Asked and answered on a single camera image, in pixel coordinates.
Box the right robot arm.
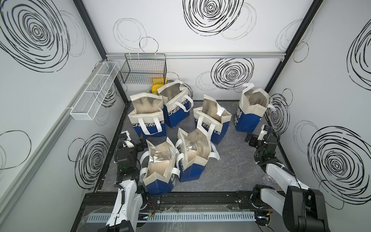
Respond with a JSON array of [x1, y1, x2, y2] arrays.
[[245, 131, 330, 232]]

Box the black wire basket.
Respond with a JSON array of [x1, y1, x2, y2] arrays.
[[120, 53, 167, 85]]

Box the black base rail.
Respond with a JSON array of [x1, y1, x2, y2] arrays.
[[81, 191, 256, 210]]

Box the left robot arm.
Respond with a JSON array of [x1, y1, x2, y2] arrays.
[[98, 138, 146, 232]]

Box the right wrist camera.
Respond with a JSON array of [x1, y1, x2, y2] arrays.
[[258, 125, 269, 141]]

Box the white wire shelf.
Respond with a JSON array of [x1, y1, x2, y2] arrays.
[[70, 61, 119, 120]]

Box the takeout bag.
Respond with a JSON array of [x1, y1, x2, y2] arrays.
[[140, 138, 180, 195], [128, 92, 166, 138], [157, 80, 194, 128], [175, 126, 220, 182], [234, 83, 276, 133], [193, 95, 232, 145]]

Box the clear plastic cup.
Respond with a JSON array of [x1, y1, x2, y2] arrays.
[[262, 174, 276, 187]]

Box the grey cable duct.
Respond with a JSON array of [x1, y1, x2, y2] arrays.
[[86, 211, 257, 224]]

